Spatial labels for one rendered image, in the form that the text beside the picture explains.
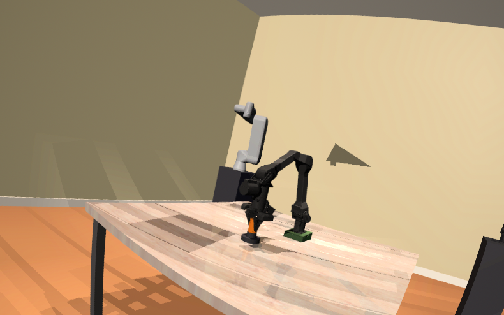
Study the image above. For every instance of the orange knob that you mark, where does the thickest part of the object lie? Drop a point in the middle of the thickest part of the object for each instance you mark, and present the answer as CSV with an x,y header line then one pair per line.
x,y
251,226

